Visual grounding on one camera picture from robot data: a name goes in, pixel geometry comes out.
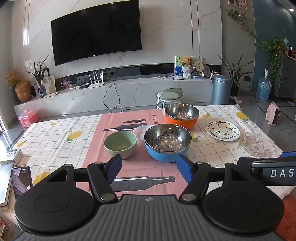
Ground blue water bottle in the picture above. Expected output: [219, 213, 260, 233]
[256, 69, 272, 102]

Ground orange steel bowl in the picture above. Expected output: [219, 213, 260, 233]
[164, 104, 200, 130]

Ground sketch portrait picture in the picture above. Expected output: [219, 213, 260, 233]
[41, 75, 56, 94]

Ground black cable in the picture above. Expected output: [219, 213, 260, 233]
[102, 76, 130, 113]

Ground round paper fan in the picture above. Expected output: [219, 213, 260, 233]
[193, 60, 204, 76]

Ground brown teddy bear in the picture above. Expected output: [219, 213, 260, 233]
[181, 56, 193, 68]

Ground green ceramic bowl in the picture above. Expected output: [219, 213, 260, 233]
[103, 131, 138, 159]

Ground pink fan heater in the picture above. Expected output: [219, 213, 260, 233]
[266, 102, 281, 126]

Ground orange cushion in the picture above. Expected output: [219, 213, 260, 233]
[275, 194, 296, 241]

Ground white stool with grey seat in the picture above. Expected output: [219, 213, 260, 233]
[156, 88, 184, 109]

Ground blue steel bowl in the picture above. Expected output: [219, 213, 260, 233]
[144, 124, 192, 163]

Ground small white sticker plate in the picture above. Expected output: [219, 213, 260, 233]
[133, 124, 154, 142]

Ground green and blue painting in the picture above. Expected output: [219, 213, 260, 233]
[175, 55, 203, 77]

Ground white painted fruit plate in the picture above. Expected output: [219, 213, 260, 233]
[205, 121, 239, 141]

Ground grey metal trash can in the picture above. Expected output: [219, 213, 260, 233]
[211, 74, 232, 105]

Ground black smartphone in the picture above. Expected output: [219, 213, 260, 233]
[11, 165, 33, 200]

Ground clear glass plate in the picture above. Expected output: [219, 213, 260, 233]
[240, 132, 274, 158]

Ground white cardboard box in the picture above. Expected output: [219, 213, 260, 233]
[0, 148, 24, 166]

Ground pink storage box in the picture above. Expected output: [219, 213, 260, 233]
[19, 109, 39, 128]

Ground white router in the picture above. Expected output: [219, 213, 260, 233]
[88, 72, 105, 89]

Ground wooden picture frame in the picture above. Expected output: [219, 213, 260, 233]
[228, 0, 248, 11]

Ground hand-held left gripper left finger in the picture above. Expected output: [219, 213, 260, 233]
[48, 154, 122, 204]

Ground tall leafy floor plant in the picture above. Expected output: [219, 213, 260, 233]
[217, 53, 255, 97]

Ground marble media console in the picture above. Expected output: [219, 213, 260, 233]
[13, 76, 213, 117]

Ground hanging vine plant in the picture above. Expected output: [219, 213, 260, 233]
[226, 9, 258, 40]

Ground black television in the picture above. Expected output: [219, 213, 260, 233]
[51, 0, 142, 66]

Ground pink printed table runner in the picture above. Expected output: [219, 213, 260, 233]
[76, 108, 188, 193]

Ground brown round vase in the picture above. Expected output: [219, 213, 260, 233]
[15, 80, 31, 103]

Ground dark grey cabinet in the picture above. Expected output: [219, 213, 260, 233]
[275, 55, 296, 103]

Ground plant in blue vase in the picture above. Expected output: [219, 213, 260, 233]
[26, 55, 50, 98]

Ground dried flowers in dark vase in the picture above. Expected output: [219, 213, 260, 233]
[5, 68, 22, 105]

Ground green pothos plant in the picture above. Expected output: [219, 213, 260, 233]
[261, 37, 287, 91]

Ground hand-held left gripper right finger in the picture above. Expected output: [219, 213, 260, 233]
[176, 153, 243, 202]

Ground checked lemon tablecloth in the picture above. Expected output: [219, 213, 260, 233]
[14, 104, 293, 202]

